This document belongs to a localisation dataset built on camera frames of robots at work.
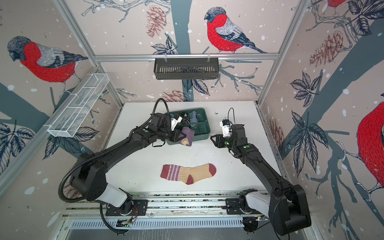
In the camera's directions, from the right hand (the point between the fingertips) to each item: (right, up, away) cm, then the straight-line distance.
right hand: (213, 138), depth 83 cm
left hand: (-16, +2, -3) cm, 16 cm away
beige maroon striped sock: (-15, -21, +1) cm, 26 cm away
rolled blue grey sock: (-11, +11, +20) cm, 25 cm away
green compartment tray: (-5, +4, +21) cm, 22 cm away
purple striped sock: (-15, 0, -3) cm, 15 cm away
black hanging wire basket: (-17, +47, +23) cm, 55 cm away
